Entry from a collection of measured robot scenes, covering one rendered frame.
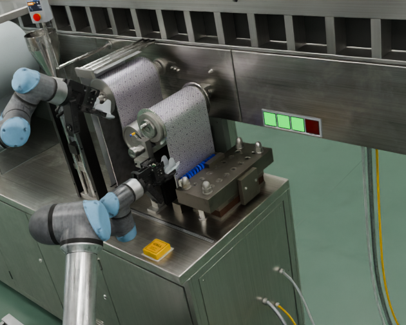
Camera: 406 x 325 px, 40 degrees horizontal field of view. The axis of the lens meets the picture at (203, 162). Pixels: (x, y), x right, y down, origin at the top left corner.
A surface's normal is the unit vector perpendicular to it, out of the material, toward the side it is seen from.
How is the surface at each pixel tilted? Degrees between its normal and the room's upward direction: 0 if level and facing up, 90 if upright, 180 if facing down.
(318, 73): 90
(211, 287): 90
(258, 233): 90
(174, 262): 0
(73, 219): 39
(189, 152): 90
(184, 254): 0
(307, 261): 0
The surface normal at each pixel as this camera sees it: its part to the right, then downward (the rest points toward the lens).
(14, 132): 0.24, 0.44
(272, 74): -0.64, 0.47
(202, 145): 0.75, 0.20
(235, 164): -0.17, -0.86
